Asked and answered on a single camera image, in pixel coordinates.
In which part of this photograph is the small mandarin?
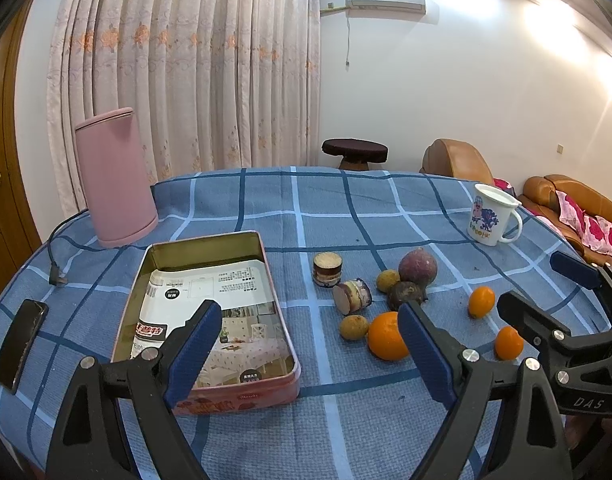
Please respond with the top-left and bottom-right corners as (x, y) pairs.
(494, 326), (524, 361)
(468, 286), (496, 318)

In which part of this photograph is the large orange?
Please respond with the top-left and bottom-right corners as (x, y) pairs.
(367, 311), (409, 362)

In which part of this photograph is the purple round turnip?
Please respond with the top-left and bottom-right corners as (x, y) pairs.
(398, 247), (438, 288)

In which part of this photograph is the dark passion fruit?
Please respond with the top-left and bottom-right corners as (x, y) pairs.
(387, 282), (427, 311)

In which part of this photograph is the yellow-brown longan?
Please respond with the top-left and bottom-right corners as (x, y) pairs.
(376, 269), (400, 295)
(338, 314), (370, 341)

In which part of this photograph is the sandwich cookie stack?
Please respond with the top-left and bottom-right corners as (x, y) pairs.
(312, 252), (343, 288)
(333, 278), (372, 315)

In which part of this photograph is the pink floral cushion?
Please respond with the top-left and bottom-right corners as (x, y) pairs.
(556, 191), (612, 257)

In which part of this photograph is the brown leather sofa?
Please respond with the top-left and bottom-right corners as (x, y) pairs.
(520, 174), (612, 266)

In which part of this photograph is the white cartoon mug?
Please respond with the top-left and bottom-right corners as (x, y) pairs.
(468, 183), (524, 247)

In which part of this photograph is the printed paper leaflet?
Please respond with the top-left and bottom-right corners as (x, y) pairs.
(130, 259), (295, 389)

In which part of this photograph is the black smartphone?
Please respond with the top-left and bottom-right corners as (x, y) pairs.
(0, 299), (48, 394)

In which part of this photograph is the pink metal tin box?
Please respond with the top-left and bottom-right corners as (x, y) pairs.
(112, 231), (300, 415)

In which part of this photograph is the brown leather armchair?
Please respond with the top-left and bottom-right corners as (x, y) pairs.
(420, 139), (495, 185)

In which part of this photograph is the blue plaid tablecloth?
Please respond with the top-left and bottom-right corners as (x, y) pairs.
(0, 164), (612, 480)

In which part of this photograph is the pink cylindrical kettle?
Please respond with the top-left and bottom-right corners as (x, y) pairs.
(74, 107), (158, 248)

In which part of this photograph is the wooden door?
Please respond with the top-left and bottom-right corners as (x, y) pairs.
(0, 0), (41, 295)

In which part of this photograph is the dark round stool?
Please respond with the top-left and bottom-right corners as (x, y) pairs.
(321, 139), (388, 171)

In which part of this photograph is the floral beige curtain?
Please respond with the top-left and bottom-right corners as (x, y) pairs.
(47, 0), (321, 214)

